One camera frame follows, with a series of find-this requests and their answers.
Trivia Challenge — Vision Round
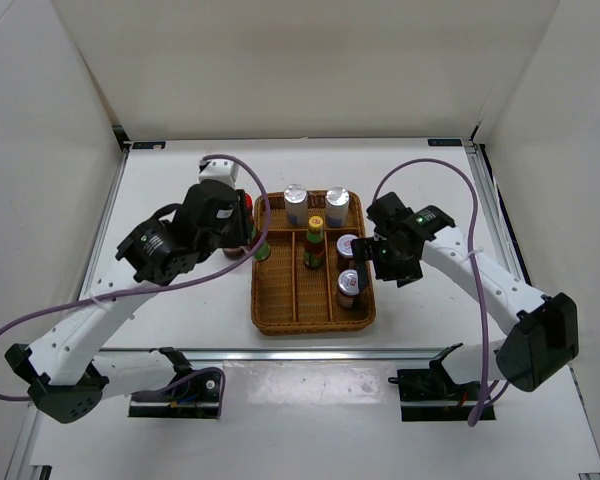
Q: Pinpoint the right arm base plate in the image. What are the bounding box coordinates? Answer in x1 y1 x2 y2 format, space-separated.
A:
387 369 480 423

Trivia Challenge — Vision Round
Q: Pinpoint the silver cap white shaker front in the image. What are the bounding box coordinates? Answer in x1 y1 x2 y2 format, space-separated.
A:
283 184 308 227

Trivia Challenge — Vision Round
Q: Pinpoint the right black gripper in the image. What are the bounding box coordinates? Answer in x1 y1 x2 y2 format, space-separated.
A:
351 235 423 293

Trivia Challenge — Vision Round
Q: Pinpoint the red cap sauce jar front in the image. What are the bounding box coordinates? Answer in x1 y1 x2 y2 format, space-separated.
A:
223 247 247 260

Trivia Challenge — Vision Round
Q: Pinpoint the woven wicker divided tray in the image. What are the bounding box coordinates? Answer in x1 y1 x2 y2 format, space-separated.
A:
251 192 376 336

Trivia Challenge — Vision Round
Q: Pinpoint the yellow cap sauce bottle front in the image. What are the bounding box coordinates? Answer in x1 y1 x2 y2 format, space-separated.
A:
251 227 271 262

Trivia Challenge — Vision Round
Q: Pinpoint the dark spice jar white lid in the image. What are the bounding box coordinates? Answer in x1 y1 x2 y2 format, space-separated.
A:
336 234 358 272

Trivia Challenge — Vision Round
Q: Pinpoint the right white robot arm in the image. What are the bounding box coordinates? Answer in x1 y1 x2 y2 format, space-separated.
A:
353 192 579 400

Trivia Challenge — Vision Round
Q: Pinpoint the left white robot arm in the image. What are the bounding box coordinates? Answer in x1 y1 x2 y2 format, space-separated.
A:
5 180 251 424

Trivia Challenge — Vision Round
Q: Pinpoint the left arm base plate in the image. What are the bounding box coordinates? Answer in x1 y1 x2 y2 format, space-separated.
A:
127 366 226 420

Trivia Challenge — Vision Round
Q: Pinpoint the red cap sauce jar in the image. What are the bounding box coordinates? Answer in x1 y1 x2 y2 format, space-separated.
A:
223 247 247 260
245 192 254 225

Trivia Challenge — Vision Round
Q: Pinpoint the pink spice jar white lid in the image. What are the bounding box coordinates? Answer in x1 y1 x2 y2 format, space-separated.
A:
336 269 362 310

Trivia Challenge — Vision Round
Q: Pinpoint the red cap sauce jar rear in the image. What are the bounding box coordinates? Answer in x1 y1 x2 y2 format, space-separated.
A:
245 192 254 225

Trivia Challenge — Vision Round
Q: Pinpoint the yellow cap sauce bottle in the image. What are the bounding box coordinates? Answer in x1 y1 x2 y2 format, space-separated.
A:
303 215 325 270
251 227 271 262

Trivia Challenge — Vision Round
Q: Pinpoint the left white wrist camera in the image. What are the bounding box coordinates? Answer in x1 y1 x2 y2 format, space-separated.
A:
198 159 239 188

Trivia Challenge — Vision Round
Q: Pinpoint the silver cap white shaker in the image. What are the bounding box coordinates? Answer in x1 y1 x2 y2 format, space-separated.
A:
283 184 308 227
325 187 350 228

